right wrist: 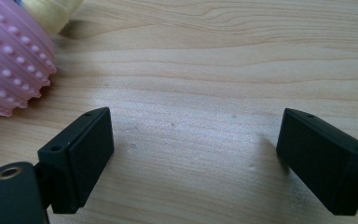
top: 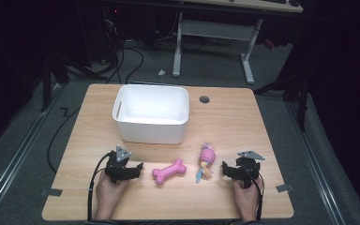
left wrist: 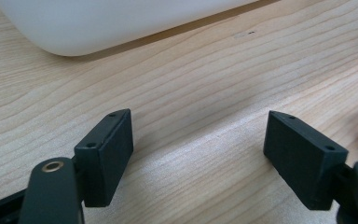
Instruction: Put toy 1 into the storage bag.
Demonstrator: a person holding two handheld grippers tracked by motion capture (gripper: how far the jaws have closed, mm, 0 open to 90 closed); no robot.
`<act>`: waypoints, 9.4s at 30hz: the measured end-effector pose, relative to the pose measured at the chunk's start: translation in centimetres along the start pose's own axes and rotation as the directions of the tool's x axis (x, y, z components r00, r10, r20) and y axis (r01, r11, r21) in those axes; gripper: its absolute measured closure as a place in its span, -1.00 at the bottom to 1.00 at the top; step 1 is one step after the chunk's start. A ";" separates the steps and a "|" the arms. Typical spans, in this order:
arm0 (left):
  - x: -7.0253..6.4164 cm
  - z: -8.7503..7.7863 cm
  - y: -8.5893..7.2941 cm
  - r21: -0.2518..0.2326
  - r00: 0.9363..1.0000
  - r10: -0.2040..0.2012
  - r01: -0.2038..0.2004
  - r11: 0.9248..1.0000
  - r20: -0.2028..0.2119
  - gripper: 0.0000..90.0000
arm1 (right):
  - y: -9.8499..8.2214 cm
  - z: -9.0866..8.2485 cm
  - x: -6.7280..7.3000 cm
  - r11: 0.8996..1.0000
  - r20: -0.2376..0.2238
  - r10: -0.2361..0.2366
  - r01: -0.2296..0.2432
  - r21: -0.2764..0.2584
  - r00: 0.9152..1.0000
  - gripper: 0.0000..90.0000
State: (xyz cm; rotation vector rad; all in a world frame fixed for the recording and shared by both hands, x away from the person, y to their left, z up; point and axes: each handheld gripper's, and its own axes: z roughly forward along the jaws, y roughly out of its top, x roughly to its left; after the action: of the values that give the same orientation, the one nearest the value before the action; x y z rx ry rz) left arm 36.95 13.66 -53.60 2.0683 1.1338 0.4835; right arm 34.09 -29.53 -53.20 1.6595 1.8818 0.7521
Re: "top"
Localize person's left hand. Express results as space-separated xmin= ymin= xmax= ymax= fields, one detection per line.
xmin=95 ymin=172 xmax=129 ymax=209

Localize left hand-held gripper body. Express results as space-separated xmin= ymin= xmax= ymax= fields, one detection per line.
xmin=104 ymin=144 xmax=133 ymax=185

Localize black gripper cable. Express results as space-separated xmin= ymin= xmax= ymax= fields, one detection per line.
xmin=248 ymin=168 xmax=265 ymax=221
xmin=86 ymin=151 xmax=113 ymax=222

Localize bundle of black floor cables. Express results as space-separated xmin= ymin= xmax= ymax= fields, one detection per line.
xmin=105 ymin=46 xmax=145 ymax=84

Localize black metal stand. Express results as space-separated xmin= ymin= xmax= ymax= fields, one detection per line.
xmin=39 ymin=55 xmax=70 ymax=113
xmin=252 ymin=73 xmax=311 ymax=132

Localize pink doll toy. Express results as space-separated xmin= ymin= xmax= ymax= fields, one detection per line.
xmin=195 ymin=142 xmax=218 ymax=185

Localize white-legged wooden desk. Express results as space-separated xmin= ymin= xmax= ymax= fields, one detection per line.
xmin=171 ymin=0 xmax=304 ymax=85

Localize metal floor rail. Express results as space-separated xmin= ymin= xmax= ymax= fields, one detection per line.
xmin=0 ymin=83 xmax=64 ymax=219
xmin=285 ymin=99 xmax=349 ymax=225

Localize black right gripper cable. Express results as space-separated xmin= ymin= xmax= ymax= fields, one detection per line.
xmin=248 ymin=168 xmax=265 ymax=221

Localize pink rubber bone toy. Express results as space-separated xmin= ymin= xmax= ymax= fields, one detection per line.
xmin=151 ymin=157 xmax=188 ymax=186

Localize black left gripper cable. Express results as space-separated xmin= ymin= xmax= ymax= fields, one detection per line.
xmin=86 ymin=151 xmax=113 ymax=222

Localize white plastic bin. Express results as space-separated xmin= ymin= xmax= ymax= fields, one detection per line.
xmin=112 ymin=83 xmax=190 ymax=145

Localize person's right hand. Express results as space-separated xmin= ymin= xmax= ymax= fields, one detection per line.
xmin=232 ymin=178 xmax=263 ymax=211

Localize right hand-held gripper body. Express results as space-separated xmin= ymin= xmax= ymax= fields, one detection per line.
xmin=235 ymin=150 xmax=266 ymax=190

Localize thin black floor cable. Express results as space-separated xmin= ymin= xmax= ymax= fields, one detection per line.
xmin=46 ymin=106 xmax=83 ymax=174

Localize grey tape strip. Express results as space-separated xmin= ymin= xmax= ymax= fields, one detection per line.
xmin=40 ymin=187 xmax=64 ymax=198
xmin=276 ymin=183 xmax=294 ymax=193

